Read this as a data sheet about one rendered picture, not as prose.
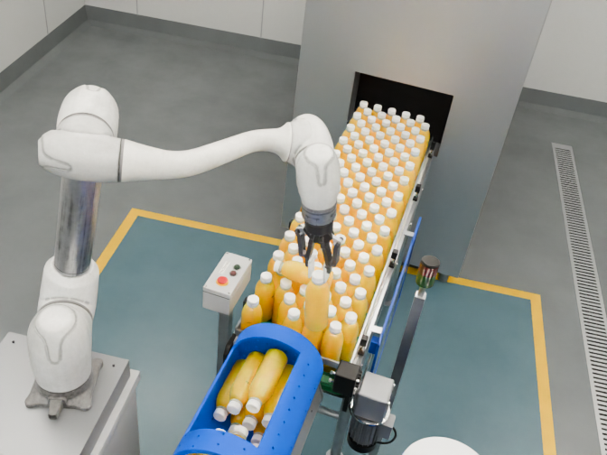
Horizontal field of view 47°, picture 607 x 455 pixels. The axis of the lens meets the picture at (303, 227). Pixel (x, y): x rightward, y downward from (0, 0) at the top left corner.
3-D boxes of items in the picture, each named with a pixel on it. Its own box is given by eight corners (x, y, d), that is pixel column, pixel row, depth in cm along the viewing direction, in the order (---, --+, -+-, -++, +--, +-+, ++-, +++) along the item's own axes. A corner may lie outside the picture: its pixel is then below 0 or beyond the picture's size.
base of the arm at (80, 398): (19, 420, 190) (16, 407, 186) (42, 357, 207) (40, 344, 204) (87, 423, 191) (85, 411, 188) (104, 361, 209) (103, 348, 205)
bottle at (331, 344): (333, 376, 236) (341, 338, 224) (314, 368, 237) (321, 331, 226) (340, 361, 241) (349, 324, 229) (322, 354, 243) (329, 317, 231)
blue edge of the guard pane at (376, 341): (344, 426, 274) (365, 341, 243) (388, 295, 335) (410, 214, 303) (357, 431, 273) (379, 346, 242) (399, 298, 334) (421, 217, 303)
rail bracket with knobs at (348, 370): (325, 392, 230) (329, 372, 224) (331, 376, 236) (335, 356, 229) (353, 402, 228) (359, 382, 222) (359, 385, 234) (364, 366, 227)
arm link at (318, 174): (343, 210, 172) (335, 177, 181) (345, 162, 161) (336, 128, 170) (300, 215, 171) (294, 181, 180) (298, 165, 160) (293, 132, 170)
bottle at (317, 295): (330, 317, 210) (332, 272, 198) (325, 334, 204) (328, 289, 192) (306, 312, 211) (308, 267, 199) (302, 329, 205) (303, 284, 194)
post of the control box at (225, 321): (212, 455, 308) (219, 295, 246) (216, 448, 311) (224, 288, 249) (220, 458, 308) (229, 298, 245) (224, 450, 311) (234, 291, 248)
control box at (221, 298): (201, 307, 240) (202, 286, 234) (225, 272, 255) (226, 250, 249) (228, 316, 238) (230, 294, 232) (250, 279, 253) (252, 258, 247)
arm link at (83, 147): (119, 149, 151) (123, 117, 162) (32, 140, 147) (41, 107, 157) (116, 197, 159) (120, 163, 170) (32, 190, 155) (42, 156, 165)
